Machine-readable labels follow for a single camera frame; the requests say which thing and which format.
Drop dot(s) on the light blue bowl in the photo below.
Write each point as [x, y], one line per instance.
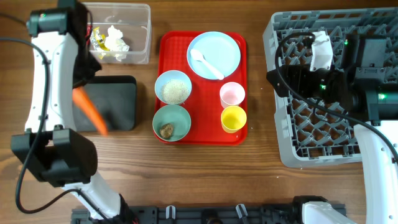
[166, 77]

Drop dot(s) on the white rice grains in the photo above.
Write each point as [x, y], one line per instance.
[174, 92]

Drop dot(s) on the white tissue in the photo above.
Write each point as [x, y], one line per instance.
[114, 42]

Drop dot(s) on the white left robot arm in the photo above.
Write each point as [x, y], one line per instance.
[50, 147]

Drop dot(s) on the green bowl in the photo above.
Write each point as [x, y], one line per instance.
[175, 114]

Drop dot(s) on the yellow plastic cup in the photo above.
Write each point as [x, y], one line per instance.
[233, 118]

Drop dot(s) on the clear plastic waste bin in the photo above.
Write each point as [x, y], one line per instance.
[133, 20]

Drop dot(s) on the brown food scrap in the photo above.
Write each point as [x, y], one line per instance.
[166, 131]

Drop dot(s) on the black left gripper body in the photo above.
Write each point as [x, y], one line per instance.
[86, 66]

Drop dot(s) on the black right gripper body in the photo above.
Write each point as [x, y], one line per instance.
[322, 83]

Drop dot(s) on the red snack wrapper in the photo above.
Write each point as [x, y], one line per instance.
[88, 32]

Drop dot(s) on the pink plastic cup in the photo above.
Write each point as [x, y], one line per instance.
[232, 94]

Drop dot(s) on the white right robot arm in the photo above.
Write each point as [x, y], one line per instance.
[369, 103]

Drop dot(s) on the black food waste tray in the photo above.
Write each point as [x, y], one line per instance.
[115, 100]

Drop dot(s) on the yellow clear candy wrapper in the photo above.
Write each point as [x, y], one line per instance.
[98, 42]

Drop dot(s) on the red plastic tray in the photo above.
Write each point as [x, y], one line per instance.
[203, 104]

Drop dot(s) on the orange carrot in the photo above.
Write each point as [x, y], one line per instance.
[83, 102]

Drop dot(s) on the white plastic spoon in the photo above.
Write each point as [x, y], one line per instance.
[198, 56]

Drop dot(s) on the light blue plate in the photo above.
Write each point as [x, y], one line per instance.
[219, 50]

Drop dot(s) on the grey dishwasher rack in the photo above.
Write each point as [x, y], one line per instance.
[307, 136]

